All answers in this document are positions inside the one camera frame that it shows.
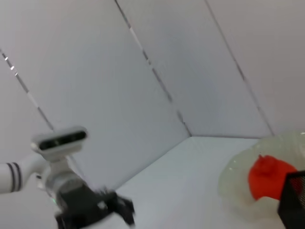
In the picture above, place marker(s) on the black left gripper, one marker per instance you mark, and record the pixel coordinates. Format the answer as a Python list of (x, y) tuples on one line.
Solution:
[(81, 205)]

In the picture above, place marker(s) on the red-orange toy orange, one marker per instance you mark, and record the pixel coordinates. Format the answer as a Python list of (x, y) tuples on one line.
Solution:
[(267, 179)]

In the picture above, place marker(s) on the black mesh pen holder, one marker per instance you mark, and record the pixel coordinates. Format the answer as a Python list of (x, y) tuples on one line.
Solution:
[(294, 200)]

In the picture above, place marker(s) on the pale green glass bowl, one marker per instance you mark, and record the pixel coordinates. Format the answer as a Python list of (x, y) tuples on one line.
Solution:
[(236, 186)]

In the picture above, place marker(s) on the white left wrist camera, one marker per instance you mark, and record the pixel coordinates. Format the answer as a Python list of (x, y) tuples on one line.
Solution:
[(59, 142)]

